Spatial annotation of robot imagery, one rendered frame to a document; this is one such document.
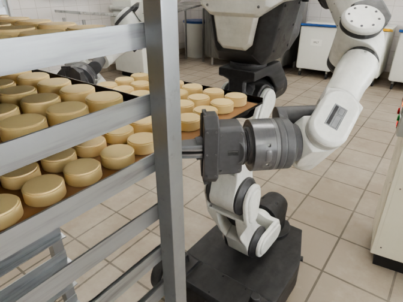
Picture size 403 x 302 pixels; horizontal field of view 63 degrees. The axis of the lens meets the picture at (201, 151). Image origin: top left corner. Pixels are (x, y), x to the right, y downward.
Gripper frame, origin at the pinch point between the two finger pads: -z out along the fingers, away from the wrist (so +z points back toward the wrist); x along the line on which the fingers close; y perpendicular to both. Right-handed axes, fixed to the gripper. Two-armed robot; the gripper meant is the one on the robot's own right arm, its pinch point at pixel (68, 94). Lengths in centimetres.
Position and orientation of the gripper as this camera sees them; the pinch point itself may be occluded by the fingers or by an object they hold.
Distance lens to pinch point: 87.8
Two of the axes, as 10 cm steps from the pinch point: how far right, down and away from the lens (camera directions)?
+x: 0.1, -8.9, -4.5
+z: -1.4, -4.5, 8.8
